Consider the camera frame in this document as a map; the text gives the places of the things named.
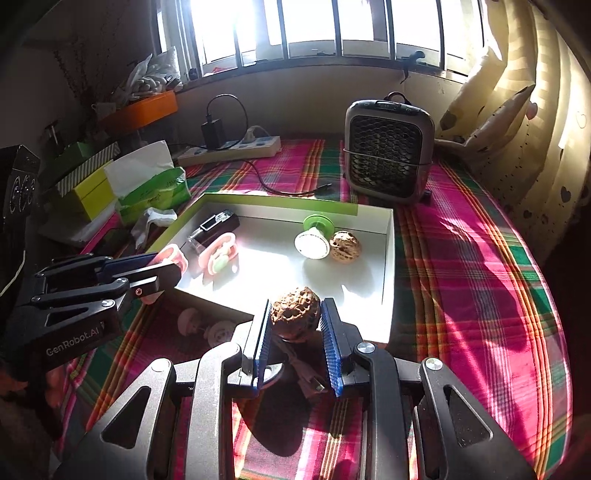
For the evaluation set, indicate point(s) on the orange box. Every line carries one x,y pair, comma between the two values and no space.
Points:
139,114

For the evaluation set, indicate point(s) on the person left hand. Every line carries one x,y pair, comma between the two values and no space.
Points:
52,385

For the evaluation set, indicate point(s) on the green white spool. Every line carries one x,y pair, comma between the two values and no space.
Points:
313,242

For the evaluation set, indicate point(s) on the plaid bedspread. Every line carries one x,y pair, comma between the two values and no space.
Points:
467,291

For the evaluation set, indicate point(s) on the black charger adapter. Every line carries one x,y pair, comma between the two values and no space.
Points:
214,135

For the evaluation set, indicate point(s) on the pink clip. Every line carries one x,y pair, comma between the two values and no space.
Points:
170,253
217,256

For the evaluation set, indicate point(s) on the striped box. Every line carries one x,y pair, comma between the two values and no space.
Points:
86,168

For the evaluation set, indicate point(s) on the walnut in tray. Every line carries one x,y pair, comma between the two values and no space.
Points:
345,247

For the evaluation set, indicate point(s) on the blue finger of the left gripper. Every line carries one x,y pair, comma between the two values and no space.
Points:
129,265
148,280

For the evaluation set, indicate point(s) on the white green cardboard box tray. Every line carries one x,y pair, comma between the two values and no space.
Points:
268,265

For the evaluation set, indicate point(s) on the grey mini air cooler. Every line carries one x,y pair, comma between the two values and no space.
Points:
388,148

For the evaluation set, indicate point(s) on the white round cap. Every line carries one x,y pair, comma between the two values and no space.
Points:
219,332

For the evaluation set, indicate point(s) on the walnut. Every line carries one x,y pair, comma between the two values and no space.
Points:
295,316
345,247

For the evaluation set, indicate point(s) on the black clear small flashlight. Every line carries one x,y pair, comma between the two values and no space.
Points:
204,235

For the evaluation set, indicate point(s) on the green tissue pack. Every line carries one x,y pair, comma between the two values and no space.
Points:
146,178

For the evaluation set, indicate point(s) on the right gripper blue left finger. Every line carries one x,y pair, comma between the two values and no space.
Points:
256,350

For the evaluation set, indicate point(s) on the plastic bag on sill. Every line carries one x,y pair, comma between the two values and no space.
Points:
152,76

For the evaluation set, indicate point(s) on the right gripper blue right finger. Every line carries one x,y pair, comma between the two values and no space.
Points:
340,339

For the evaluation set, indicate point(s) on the white power strip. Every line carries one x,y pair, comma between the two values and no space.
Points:
256,144

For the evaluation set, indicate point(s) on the crumpled white tissue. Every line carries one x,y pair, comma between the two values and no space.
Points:
151,217

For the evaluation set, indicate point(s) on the grey ball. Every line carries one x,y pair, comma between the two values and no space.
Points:
188,322

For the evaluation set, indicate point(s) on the yellow green box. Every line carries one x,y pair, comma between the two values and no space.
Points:
89,198

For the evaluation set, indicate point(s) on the cream heart curtain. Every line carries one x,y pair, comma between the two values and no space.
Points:
521,123

